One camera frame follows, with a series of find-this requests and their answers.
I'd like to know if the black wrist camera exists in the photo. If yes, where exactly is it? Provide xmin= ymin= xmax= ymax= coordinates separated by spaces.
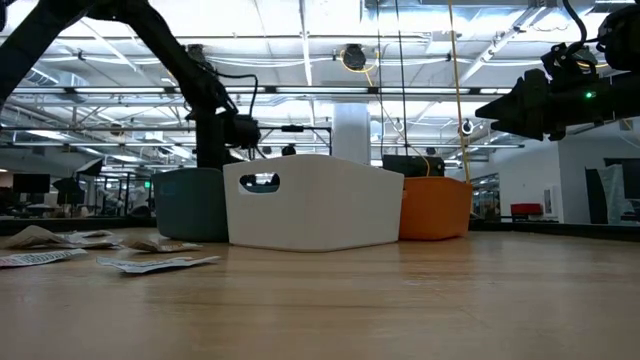
xmin=541 ymin=42 xmax=600 ymax=84
xmin=222 ymin=113 xmax=262 ymax=150

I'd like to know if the black softbox lamp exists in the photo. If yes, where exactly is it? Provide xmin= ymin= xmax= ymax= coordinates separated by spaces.
xmin=74 ymin=158 xmax=105 ymax=178

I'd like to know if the orange plastic bin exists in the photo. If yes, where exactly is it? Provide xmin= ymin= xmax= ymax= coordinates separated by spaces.
xmin=398 ymin=175 xmax=474 ymax=242

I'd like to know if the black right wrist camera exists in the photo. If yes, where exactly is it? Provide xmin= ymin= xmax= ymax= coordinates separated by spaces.
xmin=541 ymin=42 xmax=600 ymax=84

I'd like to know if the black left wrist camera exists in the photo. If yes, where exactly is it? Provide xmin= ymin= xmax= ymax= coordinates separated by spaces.
xmin=222 ymin=113 xmax=262 ymax=150

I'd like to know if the dark computer monitor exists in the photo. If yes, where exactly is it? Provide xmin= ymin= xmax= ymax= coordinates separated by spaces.
xmin=12 ymin=173 xmax=51 ymax=196

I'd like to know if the black ceiling cord reel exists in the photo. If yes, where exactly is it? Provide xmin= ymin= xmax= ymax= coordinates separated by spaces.
xmin=341 ymin=43 xmax=370 ymax=72

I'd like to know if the black partition panel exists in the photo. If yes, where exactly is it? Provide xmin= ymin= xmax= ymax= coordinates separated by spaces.
xmin=584 ymin=158 xmax=640 ymax=226

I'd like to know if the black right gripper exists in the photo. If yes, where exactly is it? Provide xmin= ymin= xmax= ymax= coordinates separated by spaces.
xmin=474 ymin=68 xmax=640 ymax=142

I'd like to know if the black hanging cable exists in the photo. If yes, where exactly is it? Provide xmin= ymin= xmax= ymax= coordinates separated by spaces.
xmin=394 ymin=0 xmax=409 ymax=157

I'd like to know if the teal plastic bin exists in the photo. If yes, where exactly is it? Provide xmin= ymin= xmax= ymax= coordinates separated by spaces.
xmin=151 ymin=167 xmax=230 ymax=244

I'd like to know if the yellow hanging cable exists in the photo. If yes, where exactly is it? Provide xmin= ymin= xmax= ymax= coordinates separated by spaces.
xmin=447 ymin=0 xmax=474 ymax=184

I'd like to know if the red box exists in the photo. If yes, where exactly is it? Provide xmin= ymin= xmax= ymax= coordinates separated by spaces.
xmin=509 ymin=202 xmax=544 ymax=217

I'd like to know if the white plastic bin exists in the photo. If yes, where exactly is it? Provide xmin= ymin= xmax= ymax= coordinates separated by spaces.
xmin=222 ymin=153 xmax=405 ymax=253

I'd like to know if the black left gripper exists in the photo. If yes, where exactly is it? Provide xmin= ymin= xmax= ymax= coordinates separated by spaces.
xmin=194 ymin=102 xmax=241 ymax=170

